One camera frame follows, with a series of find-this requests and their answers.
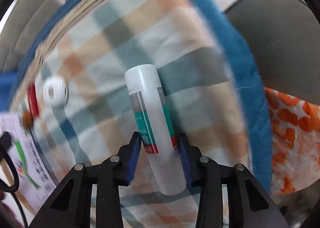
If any white rounded square case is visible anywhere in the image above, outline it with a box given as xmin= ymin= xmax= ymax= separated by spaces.
xmin=43 ymin=75 xmax=68 ymax=107

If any white teal tube bottle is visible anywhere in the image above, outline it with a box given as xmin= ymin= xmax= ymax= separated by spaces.
xmin=125 ymin=65 xmax=187 ymax=195

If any cardboard box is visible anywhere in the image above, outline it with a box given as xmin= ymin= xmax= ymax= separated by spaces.
xmin=1 ymin=113 xmax=56 ymax=213

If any orange white cloth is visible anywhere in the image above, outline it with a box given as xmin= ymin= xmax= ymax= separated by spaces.
xmin=264 ymin=87 xmax=319 ymax=194

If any brown walnut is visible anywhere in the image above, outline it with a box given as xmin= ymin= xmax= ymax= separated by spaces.
xmin=22 ymin=110 xmax=34 ymax=129

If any plaid blue-bordered blanket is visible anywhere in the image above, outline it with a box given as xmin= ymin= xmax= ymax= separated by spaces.
xmin=9 ymin=0 xmax=272 ymax=227

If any blue mat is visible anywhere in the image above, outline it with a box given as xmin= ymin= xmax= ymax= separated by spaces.
xmin=0 ymin=70 xmax=17 ymax=112

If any grey chair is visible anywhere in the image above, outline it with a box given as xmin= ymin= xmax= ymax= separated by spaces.
xmin=225 ymin=0 xmax=319 ymax=105

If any beige tufted sofa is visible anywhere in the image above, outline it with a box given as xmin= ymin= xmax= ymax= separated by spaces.
xmin=1 ymin=0 xmax=66 ymax=73

